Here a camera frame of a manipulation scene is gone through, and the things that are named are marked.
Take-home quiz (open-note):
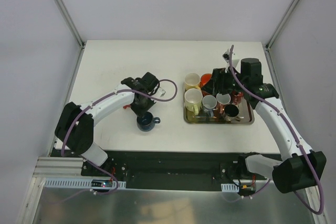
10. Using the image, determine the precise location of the bright orange mug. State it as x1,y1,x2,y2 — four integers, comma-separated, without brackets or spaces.
200,73,212,87

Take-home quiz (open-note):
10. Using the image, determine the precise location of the grey-blue mug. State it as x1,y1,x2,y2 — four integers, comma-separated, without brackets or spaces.
202,95,217,118

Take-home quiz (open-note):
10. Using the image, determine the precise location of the red mug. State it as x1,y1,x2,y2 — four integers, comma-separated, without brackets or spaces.
232,91,244,105

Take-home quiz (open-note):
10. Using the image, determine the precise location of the blue ribbed mug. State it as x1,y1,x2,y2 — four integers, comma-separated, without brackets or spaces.
136,112,161,132

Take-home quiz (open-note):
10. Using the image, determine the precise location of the yellow mug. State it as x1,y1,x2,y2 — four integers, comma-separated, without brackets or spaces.
184,73,201,91

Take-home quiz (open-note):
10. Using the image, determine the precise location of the pale yellow-green mug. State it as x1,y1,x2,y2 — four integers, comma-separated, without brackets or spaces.
184,88,203,115

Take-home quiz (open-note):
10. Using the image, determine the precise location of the pink mug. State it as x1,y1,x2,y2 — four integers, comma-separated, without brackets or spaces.
216,93,231,115

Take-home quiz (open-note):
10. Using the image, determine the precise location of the brown striped mug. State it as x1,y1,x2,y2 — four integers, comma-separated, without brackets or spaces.
223,104,239,122

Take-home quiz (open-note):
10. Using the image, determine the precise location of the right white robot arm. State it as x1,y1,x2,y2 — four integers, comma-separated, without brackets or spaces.
202,54,327,194

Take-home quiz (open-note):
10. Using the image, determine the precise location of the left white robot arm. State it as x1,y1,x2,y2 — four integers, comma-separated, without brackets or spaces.
55,72,160,176

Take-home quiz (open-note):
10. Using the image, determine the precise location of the steel baking tray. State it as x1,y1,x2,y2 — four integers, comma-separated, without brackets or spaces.
183,89,255,125

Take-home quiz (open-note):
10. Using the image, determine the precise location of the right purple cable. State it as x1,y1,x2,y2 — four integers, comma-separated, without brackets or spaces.
228,45,324,215

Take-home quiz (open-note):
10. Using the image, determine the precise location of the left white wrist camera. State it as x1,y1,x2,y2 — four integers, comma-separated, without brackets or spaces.
156,87,166,98

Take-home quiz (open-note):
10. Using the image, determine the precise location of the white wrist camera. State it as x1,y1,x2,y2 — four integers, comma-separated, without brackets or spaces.
156,87,166,98
222,49,239,71

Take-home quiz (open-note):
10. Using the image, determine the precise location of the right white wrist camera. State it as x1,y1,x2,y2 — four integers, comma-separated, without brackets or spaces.
222,49,239,71

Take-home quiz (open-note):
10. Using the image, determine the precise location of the right white cable duct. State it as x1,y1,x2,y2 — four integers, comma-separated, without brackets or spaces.
221,184,257,193

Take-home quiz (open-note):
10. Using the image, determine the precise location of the white cable duct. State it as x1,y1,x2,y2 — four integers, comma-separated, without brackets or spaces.
45,178,126,190
221,184,257,193

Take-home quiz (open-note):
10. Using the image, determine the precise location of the left white cable duct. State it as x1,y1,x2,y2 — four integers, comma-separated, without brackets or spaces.
45,178,126,190

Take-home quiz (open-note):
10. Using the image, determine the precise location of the right aluminium frame post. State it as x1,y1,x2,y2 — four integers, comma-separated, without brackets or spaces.
265,0,301,50

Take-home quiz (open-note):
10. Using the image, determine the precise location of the aluminium frame post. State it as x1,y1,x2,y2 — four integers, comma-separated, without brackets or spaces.
54,0,85,49
265,0,301,50

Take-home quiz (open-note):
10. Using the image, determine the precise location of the left aluminium frame post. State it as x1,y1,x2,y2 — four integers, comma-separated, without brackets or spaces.
54,0,85,49

